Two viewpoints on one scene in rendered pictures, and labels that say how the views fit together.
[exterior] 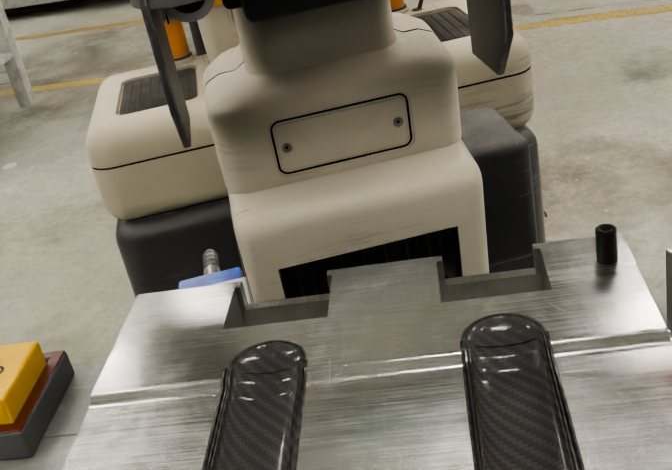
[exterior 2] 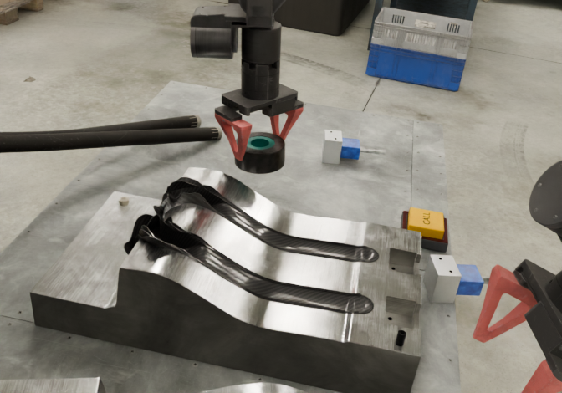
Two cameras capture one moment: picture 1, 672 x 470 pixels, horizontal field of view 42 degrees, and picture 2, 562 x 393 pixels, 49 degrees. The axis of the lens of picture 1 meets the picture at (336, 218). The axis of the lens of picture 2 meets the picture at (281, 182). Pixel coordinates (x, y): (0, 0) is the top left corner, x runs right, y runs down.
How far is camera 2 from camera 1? 0.75 m
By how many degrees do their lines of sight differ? 77
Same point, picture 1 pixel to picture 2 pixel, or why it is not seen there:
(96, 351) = not seen: outside the picture
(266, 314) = (414, 268)
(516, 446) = (314, 299)
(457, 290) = (413, 316)
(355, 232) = not seen: outside the picture
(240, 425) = (344, 250)
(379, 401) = (340, 274)
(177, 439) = (339, 237)
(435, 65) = not seen: outside the picture
